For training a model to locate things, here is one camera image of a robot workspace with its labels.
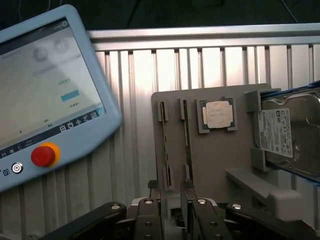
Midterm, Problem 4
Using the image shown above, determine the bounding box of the silver CPU chip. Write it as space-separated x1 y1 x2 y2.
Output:
201 99 236 131

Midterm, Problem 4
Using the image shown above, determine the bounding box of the grey plastic parts rack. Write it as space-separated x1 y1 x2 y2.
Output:
150 83 305 224

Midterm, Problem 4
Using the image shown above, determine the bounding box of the green RAM stick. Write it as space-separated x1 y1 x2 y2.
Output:
160 100 174 189

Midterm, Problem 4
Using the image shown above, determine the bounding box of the silver hard disk drive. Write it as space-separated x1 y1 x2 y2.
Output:
253 90 320 177

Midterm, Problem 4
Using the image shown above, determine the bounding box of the blue disk carrier frame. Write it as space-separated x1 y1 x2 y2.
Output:
249 79 320 187

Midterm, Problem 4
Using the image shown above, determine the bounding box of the light blue teach pendant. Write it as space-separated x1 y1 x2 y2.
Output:
0 4 124 194

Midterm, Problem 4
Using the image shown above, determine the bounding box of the thin white wire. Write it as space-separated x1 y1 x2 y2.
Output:
281 0 301 24

